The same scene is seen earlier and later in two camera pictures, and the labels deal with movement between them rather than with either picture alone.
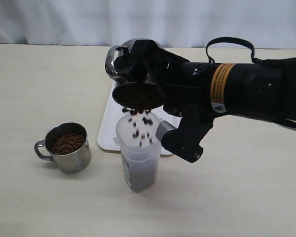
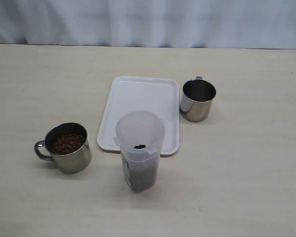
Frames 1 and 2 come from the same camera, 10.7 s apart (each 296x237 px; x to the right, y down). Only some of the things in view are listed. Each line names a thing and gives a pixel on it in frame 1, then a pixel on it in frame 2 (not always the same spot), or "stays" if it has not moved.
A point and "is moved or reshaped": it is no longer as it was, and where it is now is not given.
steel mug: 69,145 stays
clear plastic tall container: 135,133 stays
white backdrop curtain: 269,24 stays
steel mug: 131,90 is moved or reshaped
